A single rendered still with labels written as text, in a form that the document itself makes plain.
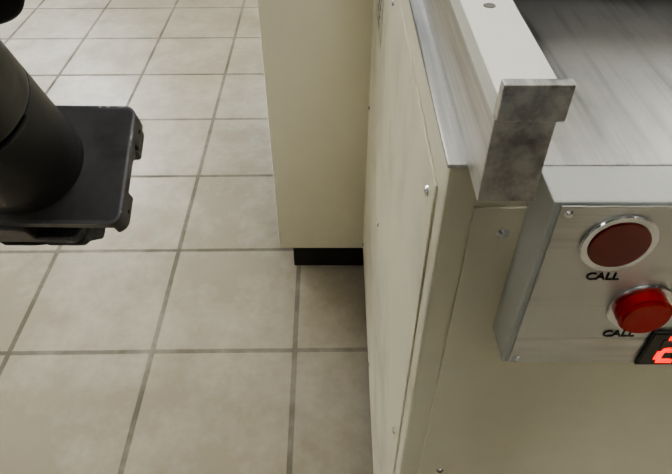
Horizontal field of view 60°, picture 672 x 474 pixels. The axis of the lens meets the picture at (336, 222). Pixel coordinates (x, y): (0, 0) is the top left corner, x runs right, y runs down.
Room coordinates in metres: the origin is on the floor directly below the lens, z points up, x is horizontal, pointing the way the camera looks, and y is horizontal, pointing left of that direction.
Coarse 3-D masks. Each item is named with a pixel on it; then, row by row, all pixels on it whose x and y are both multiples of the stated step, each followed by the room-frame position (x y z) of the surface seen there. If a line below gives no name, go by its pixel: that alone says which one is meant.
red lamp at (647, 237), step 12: (612, 228) 0.22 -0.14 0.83; (624, 228) 0.22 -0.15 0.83; (636, 228) 0.22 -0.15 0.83; (600, 240) 0.22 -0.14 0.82; (612, 240) 0.22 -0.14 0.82; (624, 240) 0.22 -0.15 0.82; (636, 240) 0.22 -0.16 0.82; (648, 240) 0.22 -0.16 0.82; (588, 252) 0.22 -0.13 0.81; (600, 252) 0.22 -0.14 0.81; (612, 252) 0.22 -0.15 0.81; (624, 252) 0.22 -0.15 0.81; (636, 252) 0.22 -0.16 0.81; (600, 264) 0.22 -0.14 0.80; (612, 264) 0.22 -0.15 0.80; (624, 264) 0.22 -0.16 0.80
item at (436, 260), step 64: (384, 0) 0.71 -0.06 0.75; (576, 0) 0.47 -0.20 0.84; (640, 0) 0.47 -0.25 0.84; (384, 64) 0.66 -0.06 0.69; (576, 64) 0.36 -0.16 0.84; (640, 64) 0.36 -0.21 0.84; (384, 128) 0.60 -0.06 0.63; (448, 128) 0.29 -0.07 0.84; (576, 128) 0.29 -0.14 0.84; (640, 128) 0.29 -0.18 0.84; (384, 192) 0.55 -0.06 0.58; (448, 192) 0.25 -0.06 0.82; (384, 256) 0.49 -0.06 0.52; (448, 256) 0.25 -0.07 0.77; (512, 256) 0.25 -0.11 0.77; (384, 320) 0.44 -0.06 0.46; (448, 320) 0.25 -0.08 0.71; (384, 384) 0.39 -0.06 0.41; (448, 384) 0.25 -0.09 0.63; (512, 384) 0.25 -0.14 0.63; (576, 384) 0.25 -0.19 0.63; (640, 384) 0.25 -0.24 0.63; (384, 448) 0.34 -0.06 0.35; (448, 448) 0.25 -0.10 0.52; (512, 448) 0.25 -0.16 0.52; (576, 448) 0.25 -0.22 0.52; (640, 448) 0.25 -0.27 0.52
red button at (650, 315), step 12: (624, 300) 0.22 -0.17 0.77; (636, 300) 0.21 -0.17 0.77; (648, 300) 0.21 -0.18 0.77; (660, 300) 0.21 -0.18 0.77; (624, 312) 0.21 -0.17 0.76; (636, 312) 0.21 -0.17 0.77; (648, 312) 0.21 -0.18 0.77; (660, 312) 0.21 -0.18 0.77; (624, 324) 0.21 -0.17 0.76; (636, 324) 0.21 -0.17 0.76; (648, 324) 0.21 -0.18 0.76; (660, 324) 0.21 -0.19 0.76
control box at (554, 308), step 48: (576, 192) 0.23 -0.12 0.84; (624, 192) 0.23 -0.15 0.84; (528, 240) 0.24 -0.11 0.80; (576, 240) 0.22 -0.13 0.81; (528, 288) 0.22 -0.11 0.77; (576, 288) 0.22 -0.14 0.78; (624, 288) 0.22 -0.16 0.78; (528, 336) 0.22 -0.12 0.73; (576, 336) 0.22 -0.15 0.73; (624, 336) 0.22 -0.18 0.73
